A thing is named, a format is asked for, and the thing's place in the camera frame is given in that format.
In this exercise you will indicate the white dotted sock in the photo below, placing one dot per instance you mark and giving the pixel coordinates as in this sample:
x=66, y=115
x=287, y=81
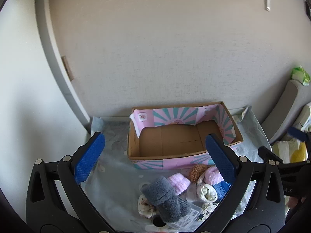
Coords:
x=145, y=206

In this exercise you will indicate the black round jar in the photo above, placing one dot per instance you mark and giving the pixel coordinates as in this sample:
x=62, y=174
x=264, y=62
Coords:
x=158, y=222

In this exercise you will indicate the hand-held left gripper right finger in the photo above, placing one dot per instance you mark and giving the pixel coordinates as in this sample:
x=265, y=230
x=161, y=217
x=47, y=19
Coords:
x=220, y=157

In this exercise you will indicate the green white packet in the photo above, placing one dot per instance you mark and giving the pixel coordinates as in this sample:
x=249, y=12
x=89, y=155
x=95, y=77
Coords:
x=301, y=75

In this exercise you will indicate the pink teal cardboard box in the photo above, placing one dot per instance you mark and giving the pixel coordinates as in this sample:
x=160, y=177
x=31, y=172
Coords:
x=167, y=138

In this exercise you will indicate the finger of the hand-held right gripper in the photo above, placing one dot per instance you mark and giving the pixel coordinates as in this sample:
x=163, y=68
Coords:
x=297, y=133
x=269, y=154

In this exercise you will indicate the grey door frame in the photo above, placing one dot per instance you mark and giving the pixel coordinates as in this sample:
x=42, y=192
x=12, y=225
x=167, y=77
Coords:
x=54, y=53

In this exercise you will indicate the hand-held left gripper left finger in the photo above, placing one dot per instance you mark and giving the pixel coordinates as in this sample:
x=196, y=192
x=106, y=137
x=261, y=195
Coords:
x=90, y=157

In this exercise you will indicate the cream sock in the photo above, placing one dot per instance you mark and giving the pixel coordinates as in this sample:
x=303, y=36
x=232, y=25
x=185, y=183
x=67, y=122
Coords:
x=206, y=192

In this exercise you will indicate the brown fuzzy sock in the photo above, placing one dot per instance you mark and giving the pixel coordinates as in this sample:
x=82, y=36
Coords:
x=197, y=172

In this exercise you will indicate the grey towel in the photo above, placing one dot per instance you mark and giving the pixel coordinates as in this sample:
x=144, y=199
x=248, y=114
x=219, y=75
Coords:
x=165, y=199

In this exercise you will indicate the person's right hand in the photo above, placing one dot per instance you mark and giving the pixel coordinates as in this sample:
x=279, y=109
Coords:
x=295, y=202

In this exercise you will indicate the white floral sock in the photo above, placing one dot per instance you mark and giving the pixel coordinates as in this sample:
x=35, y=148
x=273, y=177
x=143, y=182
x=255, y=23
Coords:
x=209, y=208

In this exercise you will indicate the white pillow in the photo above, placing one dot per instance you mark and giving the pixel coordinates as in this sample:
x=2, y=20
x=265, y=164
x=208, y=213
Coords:
x=306, y=116

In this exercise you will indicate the grey cushion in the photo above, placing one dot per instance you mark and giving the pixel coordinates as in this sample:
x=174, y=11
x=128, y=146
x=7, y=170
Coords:
x=283, y=112

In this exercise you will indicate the pale pink knitted sock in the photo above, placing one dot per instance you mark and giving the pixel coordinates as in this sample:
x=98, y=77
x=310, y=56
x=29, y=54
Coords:
x=179, y=183

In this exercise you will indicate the clear plastic box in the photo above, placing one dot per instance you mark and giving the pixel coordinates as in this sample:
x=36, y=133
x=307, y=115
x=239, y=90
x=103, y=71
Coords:
x=190, y=213

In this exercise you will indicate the wooden strike plate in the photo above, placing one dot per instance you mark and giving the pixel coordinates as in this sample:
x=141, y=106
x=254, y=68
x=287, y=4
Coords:
x=67, y=68

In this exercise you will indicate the blue sock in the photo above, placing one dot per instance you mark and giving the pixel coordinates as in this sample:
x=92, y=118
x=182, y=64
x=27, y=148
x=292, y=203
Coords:
x=222, y=188

